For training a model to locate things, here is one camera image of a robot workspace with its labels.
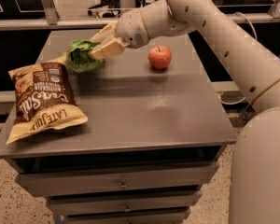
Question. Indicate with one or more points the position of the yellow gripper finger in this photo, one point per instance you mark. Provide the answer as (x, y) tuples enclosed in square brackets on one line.
[(109, 49), (108, 33)]

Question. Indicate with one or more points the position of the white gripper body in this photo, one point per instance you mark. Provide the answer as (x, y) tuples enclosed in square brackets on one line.
[(131, 28)]

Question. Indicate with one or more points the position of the green rice chip bag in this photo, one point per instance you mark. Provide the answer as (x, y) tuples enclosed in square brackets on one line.
[(78, 58)]

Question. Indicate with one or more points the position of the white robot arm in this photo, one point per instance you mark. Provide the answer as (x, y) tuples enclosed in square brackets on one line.
[(255, 170)]

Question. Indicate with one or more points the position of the brown chip bag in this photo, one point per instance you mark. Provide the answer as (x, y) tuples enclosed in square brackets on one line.
[(44, 99)]

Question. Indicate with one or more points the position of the black office chair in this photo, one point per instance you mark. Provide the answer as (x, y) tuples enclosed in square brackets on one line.
[(113, 9)]

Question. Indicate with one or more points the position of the red apple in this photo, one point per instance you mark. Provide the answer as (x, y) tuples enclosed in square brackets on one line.
[(159, 57)]

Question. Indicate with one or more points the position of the grey drawer cabinet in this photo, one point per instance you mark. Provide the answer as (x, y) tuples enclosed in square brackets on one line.
[(150, 142)]

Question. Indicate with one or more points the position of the metal railing frame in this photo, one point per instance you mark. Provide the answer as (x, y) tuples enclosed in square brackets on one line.
[(48, 18)]

